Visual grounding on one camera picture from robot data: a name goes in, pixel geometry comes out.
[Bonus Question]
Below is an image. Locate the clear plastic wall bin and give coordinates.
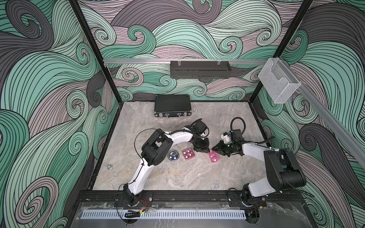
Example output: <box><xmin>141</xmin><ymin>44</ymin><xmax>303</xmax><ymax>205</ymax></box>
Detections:
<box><xmin>259</xmin><ymin>58</ymin><xmax>301</xmax><ymax>104</ymax></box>

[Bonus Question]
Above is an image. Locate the small metal knob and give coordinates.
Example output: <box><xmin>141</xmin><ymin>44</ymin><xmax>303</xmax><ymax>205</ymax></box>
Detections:
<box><xmin>106</xmin><ymin>164</ymin><xmax>113</xmax><ymax>171</ymax></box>

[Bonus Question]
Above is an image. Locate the dark pink square pillbox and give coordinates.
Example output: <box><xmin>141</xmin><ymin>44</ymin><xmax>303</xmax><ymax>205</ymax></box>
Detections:
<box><xmin>182</xmin><ymin>148</ymin><xmax>195</xmax><ymax>160</ymax></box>

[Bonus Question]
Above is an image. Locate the black perforated wall tray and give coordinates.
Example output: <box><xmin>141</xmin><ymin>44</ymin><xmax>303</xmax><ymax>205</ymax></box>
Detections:
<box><xmin>170</xmin><ymin>61</ymin><xmax>232</xmax><ymax>79</ymax></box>

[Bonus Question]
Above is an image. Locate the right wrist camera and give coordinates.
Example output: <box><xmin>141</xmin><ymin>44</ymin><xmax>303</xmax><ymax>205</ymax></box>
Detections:
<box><xmin>221</xmin><ymin>132</ymin><xmax>232</xmax><ymax>144</ymax></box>

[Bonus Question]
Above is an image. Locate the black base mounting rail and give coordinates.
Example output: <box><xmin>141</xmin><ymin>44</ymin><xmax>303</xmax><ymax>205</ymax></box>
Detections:
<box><xmin>76</xmin><ymin>190</ymin><xmax>304</xmax><ymax>208</ymax></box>

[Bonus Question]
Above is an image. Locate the round dark blue pillbox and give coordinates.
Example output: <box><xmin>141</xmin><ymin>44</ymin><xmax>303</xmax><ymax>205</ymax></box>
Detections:
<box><xmin>167</xmin><ymin>150</ymin><xmax>180</xmax><ymax>162</ymax></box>

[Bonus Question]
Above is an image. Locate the black hard carrying case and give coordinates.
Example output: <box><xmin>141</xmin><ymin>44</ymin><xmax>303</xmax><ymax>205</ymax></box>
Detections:
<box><xmin>154</xmin><ymin>95</ymin><xmax>192</xmax><ymax>118</ymax></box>

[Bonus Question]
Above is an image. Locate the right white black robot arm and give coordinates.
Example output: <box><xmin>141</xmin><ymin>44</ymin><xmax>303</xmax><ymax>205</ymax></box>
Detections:
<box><xmin>213</xmin><ymin>117</ymin><xmax>307</xmax><ymax>207</ymax></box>

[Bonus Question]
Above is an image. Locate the aluminium wall rail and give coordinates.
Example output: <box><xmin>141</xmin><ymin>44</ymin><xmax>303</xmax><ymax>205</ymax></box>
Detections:
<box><xmin>103</xmin><ymin>58</ymin><xmax>268</xmax><ymax>65</ymax></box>

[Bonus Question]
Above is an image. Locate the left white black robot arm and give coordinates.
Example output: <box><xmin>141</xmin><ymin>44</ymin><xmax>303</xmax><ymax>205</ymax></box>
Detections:
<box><xmin>122</xmin><ymin>118</ymin><xmax>210</xmax><ymax>206</ymax></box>

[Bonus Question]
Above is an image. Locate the light pink square pillbox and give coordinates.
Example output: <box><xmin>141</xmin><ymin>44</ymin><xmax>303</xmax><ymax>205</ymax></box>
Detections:
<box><xmin>208</xmin><ymin>150</ymin><xmax>220</xmax><ymax>163</ymax></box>

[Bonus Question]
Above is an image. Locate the white slotted cable duct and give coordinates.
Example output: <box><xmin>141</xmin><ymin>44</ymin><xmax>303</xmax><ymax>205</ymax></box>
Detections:
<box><xmin>80</xmin><ymin>209</ymin><xmax>246</xmax><ymax>220</ymax></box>

